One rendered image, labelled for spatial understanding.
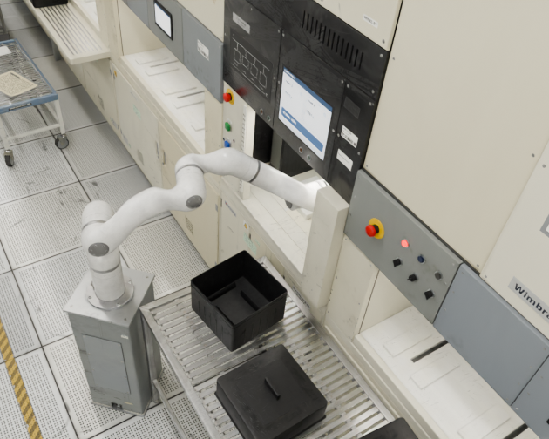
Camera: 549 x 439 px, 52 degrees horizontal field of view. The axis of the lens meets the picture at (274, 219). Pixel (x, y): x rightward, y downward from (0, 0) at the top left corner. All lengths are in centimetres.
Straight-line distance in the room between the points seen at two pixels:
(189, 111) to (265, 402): 179
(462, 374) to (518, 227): 93
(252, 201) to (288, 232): 25
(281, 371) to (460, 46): 125
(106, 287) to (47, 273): 130
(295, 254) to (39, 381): 149
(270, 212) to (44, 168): 216
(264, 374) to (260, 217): 80
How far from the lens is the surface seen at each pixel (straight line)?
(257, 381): 205
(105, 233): 207
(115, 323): 235
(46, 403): 310
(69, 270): 358
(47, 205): 402
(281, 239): 248
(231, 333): 213
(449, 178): 153
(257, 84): 219
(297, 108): 198
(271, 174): 205
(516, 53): 132
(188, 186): 196
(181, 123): 315
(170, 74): 359
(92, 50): 398
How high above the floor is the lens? 264
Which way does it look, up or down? 44 degrees down
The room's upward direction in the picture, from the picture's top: 6 degrees clockwise
